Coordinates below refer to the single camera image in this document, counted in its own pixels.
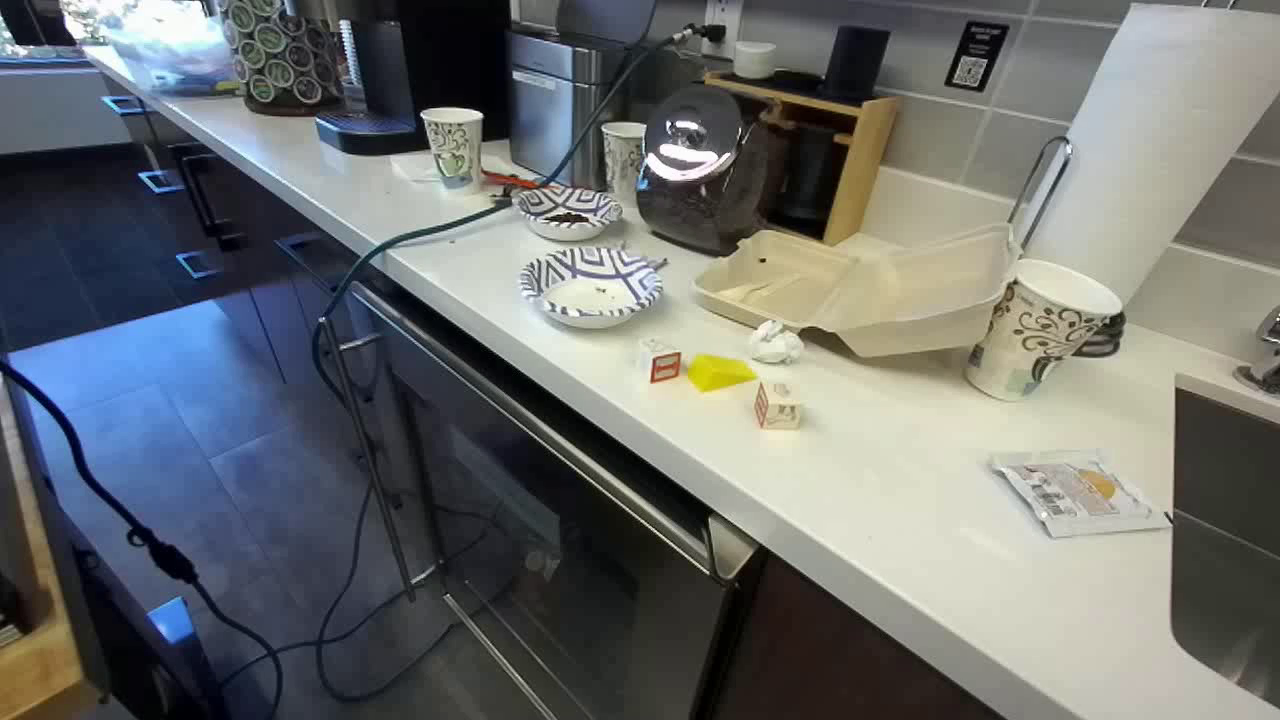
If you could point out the small creamer cup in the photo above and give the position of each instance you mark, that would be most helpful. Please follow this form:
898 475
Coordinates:
777 407

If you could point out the black coffee machine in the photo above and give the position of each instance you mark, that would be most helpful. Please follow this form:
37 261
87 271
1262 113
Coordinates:
425 66

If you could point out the black cup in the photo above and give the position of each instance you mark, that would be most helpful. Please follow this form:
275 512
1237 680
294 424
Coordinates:
859 61

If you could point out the large patterned paper cup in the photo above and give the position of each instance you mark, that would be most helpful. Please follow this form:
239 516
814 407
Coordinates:
1035 332

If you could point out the coffee pod holder rack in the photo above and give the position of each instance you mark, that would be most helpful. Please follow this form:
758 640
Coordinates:
281 61

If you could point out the small red packet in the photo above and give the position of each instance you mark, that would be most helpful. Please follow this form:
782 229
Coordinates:
665 364

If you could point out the yellow packet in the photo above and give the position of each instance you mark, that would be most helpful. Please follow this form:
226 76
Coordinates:
718 375

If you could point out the blue patterned bowl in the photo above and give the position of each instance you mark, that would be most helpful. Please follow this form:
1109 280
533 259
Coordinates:
566 213
595 289

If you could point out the crumpled white paper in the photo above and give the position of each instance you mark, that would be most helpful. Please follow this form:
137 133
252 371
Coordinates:
777 340

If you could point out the stainless steel dishwasher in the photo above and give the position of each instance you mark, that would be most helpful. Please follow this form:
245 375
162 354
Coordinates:
561 546

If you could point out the red stirrer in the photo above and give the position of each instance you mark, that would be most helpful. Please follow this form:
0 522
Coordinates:
506 177

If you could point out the beige takeout clamshell container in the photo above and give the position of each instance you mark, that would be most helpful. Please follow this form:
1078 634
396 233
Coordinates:
867 302

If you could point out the black container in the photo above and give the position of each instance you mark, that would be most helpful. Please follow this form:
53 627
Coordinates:
807 180

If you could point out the wooden shelf rack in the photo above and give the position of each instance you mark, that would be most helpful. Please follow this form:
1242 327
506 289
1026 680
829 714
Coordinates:
861 164

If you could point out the small white container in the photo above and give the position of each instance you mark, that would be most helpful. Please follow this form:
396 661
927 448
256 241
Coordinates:
755 58

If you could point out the dark brown cabinet door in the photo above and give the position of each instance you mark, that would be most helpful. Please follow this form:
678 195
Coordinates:
825 661

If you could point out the flat clear plastic packet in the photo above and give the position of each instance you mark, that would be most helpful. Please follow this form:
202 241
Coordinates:
1074 494

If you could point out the white paper towel roll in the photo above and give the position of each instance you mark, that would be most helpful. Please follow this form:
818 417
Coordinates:
1161 133

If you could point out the black box device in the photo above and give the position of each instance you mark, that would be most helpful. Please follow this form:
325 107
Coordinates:
133 640

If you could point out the clear plastic bag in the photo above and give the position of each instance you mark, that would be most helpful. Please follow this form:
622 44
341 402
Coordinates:
145 44

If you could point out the steel sink basin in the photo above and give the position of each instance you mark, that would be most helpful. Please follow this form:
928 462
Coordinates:
1224 560

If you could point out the metal faucet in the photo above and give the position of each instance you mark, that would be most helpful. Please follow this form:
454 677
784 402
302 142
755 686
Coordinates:
1267 354

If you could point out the wooden board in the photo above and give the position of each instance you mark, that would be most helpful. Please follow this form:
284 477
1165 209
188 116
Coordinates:
35 664

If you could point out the white wall outlet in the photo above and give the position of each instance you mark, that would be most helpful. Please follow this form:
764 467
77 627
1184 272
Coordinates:
723 22

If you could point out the black white wall sign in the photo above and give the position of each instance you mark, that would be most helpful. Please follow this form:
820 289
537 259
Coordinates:
976 58

